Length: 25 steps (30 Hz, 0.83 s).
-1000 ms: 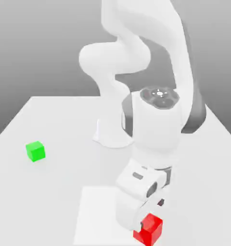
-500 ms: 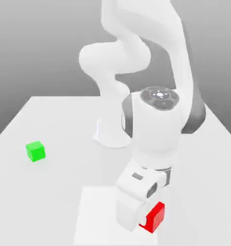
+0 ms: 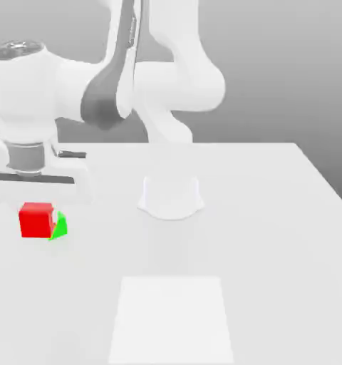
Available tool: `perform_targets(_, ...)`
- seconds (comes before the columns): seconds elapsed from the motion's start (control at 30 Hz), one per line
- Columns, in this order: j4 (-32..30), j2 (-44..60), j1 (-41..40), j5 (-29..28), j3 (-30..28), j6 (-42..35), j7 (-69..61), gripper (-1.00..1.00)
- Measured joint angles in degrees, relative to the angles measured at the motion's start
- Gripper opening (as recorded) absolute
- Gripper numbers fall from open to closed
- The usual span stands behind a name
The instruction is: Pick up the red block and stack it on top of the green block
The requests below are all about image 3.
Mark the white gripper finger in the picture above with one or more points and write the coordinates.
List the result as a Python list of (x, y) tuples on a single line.
[(55, 216)]

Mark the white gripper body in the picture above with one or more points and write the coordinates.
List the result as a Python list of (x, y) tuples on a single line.
[(45, 190)]

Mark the small red cube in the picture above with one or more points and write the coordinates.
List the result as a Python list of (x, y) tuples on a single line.
[(34, 221)]

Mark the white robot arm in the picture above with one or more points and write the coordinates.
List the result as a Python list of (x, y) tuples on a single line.
[(171, 85)]

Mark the small green cube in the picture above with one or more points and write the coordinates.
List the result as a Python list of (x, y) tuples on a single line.
[(60, 228)]

